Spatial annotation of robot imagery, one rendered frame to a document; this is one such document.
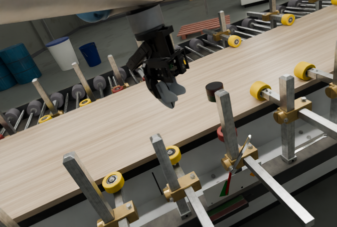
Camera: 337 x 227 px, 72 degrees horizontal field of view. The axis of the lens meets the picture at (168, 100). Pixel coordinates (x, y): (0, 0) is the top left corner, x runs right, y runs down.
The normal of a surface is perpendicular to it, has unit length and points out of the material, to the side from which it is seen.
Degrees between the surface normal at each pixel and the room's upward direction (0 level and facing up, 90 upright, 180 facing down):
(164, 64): 90
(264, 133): 90
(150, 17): 87
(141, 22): 88
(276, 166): 0
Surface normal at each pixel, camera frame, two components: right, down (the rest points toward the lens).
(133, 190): 0.32, 0.40
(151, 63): -0.58, 0.55
